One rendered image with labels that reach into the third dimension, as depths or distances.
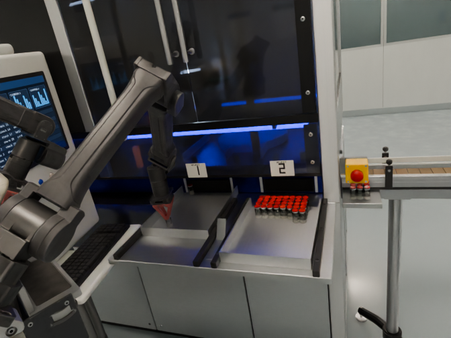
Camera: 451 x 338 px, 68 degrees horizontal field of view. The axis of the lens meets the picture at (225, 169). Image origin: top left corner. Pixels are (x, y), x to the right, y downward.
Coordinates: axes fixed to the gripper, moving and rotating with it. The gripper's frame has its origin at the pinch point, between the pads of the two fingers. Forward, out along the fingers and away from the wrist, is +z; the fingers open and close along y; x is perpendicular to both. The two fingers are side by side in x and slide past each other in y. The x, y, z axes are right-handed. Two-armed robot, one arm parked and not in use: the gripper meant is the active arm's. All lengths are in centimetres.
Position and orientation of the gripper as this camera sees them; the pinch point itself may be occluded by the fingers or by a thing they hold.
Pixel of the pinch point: (167, 216)
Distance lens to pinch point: 124.2
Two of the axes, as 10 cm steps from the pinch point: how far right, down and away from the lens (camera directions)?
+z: 1.5, 9.3, 3.5
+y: 0.4, -3.6, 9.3
